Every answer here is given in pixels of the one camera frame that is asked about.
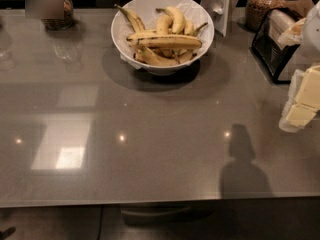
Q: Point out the glass jar with granola left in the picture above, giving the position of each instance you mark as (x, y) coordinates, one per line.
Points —
(64, 22)

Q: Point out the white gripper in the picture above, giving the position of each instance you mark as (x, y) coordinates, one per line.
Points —
(312, 34)

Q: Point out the white bowl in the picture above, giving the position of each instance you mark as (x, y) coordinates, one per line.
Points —
(146, 7)

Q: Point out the upright left banana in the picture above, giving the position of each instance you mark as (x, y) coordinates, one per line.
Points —
(132, 17)

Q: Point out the long front yellow banana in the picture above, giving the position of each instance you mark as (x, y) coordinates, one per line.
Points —
(170, 41)

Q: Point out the short middle banana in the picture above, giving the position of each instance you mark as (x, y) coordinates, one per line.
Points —
(163, 23)

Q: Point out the black wire rack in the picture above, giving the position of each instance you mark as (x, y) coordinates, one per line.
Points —
(265, 46)

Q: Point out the lower front banana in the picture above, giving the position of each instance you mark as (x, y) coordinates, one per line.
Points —
(153, 59)

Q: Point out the white paper stand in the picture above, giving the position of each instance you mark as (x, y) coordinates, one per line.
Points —
(219, 12)

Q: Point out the curved top banana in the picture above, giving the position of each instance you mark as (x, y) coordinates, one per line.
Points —
(177, 17)

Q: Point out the glass jar with cereal right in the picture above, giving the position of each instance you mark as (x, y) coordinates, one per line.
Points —
(256, 10)

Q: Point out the small right banana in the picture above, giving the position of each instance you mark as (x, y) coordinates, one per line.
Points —
(189, 27)

